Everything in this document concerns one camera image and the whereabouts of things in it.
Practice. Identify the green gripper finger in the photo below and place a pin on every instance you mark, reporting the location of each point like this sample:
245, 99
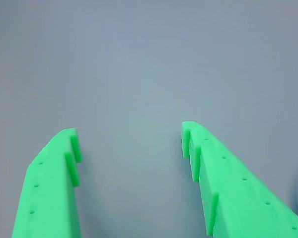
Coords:
238, 198
49, 188

